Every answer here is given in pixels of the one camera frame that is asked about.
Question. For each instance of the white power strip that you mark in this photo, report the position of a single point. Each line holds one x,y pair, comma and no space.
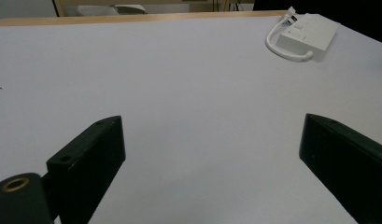
310,32

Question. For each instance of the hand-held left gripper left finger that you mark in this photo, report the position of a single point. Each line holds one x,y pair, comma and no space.
86,165

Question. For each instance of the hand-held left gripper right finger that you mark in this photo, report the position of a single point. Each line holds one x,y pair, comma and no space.
344,155

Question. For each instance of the white plug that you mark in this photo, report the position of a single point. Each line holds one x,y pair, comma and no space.
290,13

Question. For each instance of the white chair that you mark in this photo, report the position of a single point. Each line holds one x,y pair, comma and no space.
112,10

